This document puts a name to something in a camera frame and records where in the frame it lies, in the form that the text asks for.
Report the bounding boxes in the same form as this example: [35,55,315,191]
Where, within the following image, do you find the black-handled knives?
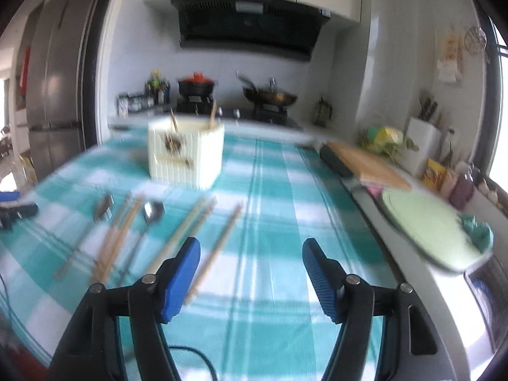
[418,96,439,124]

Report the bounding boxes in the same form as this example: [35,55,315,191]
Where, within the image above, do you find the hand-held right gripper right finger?
[302,238,451,381]

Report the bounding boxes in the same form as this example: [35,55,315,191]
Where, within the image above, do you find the black cable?
[169,344,220,381]

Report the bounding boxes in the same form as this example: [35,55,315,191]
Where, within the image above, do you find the wire bicycle ornament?
[461,26,487,55]

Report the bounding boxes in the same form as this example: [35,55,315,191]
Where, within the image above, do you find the black pot with red lid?
[177,70,220,97]

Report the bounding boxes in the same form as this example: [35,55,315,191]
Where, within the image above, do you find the yellow packet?
[421,158,448,190]

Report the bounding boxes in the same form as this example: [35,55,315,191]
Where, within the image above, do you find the black rolled mat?
[319,144,355,178]

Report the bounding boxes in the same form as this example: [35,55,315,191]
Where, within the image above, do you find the green and yellow bag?
[360,126,419,161]

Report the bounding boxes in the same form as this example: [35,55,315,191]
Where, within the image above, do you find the teal checked tablecloth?
[0,131,398,381]

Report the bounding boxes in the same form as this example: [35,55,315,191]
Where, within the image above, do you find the purple jar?
[450,164,476,210]

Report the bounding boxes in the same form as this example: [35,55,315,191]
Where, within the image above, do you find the wooden cutting board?
[329,141,412,190]

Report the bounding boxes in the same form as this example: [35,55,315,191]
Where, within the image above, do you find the white knife block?
[404,117,444,176]

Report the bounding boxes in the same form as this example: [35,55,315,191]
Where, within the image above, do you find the red wall item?
[20,45,31,89]

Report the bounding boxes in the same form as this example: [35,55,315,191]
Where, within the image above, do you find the cream ribbed utensil holder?
[148,116,225,190]

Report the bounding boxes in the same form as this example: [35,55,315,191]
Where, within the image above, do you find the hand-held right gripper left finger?
[47,237,201,381]

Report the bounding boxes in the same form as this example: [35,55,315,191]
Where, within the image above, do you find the pale green cutting board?
[380,188,491,274]

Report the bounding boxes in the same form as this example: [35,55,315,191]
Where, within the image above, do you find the teal cloth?
[461,214,495,253]

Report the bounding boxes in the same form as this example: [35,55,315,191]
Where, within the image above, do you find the metal spoon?
[53,194,115,280]
[117,201,165,280]

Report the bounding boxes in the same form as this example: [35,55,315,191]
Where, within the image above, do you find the grey refrigerator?
[16,0,102,177]

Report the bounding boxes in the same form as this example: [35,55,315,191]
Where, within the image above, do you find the black range hood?
[171,0,333,63]

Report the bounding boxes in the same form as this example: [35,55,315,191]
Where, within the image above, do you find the black gas stove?
[175,94,304,130]

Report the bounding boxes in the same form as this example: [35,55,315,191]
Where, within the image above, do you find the glass jar with black frame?
[315,96,333,128]

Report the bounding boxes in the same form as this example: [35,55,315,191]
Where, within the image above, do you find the rack of spice jars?
[117,93,156,117]

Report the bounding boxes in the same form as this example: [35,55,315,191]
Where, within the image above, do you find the black wok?
[237,72,299,109]

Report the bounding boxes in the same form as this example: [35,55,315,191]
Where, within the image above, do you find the group of seasoning bottles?
[146,70,172,104]

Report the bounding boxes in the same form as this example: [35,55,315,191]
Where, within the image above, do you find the wall hanging decoration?
[437,28,465,85]

